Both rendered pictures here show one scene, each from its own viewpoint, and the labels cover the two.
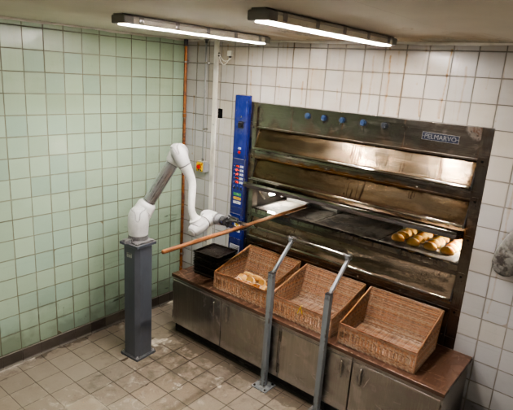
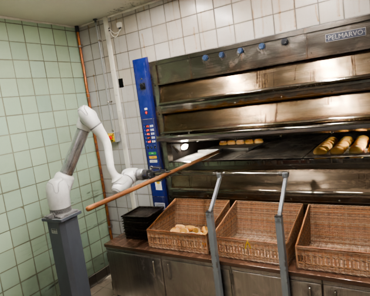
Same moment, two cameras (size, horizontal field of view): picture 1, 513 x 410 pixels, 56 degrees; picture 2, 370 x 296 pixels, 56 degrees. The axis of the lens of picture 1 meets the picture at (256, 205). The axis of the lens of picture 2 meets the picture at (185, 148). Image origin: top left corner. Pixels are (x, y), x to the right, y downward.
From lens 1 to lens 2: 1.19 m
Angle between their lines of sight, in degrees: 10
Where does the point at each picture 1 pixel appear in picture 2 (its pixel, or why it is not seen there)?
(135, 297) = (69, 275)
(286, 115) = (184, 64)
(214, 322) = (157, 283)
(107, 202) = (25, 187)
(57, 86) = not seen: outside the picture
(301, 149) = (206, 91)
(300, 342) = (256, 279)
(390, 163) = (299, 76)
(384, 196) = (300, 110)
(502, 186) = not seen: outside the picture
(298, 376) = not seen: outside the picture
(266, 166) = (175, 118)
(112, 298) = (48, 286)
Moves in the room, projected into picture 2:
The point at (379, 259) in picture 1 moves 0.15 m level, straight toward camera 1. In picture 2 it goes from (309, 175) to (313, 180)
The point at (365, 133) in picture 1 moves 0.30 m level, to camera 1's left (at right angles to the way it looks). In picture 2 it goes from (266, 55) to (226, 60)
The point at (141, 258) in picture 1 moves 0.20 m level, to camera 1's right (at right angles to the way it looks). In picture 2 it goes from (67, 231) to (95, 226)
